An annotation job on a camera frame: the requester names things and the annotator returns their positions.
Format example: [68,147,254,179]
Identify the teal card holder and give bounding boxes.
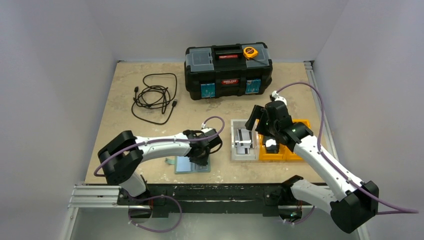
[165,156,211,174]

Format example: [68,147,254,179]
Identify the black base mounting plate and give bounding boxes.
[117,183,310,221]

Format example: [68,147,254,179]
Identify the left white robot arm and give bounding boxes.
[94,127,223,205]

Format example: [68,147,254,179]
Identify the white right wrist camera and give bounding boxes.
[269,90,288,105]

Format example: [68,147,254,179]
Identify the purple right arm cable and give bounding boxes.
[274,82,420,226]

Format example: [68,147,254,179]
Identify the aluminium frame rail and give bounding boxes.
[68,185,120,208]

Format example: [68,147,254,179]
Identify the orange plastic bin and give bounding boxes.
[257,133,303,163]

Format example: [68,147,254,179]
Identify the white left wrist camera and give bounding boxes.
[201,123,215,133]

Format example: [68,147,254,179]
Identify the white plastic bin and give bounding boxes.
[230,119,260,162]

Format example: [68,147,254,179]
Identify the black item in orange bin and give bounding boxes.
[264,138,280,154]

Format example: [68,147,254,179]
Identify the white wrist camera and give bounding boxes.
[201,123,215,133]
[269,90,288,105]

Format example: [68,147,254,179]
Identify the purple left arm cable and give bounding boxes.
[93,115,226,233]

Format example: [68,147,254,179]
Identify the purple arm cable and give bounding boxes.
[274,82,420,226]
[93,115,226,233]

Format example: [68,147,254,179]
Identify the cards in white bin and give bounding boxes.
[234,128,253,155]

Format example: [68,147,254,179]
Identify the black coiled USB cable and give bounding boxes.
[131,73,179,126]

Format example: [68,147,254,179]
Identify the yellow tape measure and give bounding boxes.
[243,46,259,60]

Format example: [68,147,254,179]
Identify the black plastic toolbox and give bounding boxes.
[184,42,273,100]

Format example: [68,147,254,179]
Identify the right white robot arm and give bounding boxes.
[245,100,379,233]

